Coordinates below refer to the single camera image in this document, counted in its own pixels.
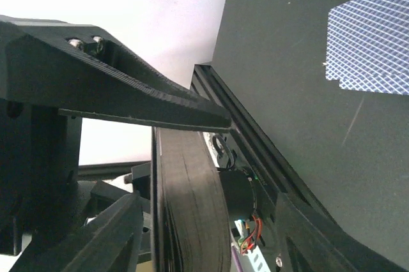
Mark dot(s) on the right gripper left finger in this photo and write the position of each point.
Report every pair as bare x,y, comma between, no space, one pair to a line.
111,242

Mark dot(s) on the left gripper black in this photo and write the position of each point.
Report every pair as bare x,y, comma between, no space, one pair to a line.
40,193

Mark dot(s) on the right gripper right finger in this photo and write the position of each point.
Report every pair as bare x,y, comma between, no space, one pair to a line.
309,241

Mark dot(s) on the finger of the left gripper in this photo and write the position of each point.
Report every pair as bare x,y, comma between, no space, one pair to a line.
190,223
83,71

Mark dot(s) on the dealt card player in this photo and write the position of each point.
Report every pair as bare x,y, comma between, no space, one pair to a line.
367,46

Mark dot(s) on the left circuit board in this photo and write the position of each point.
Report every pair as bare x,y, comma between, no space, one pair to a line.
247,234

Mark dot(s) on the black aluminium rail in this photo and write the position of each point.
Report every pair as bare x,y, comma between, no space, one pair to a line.
274,173

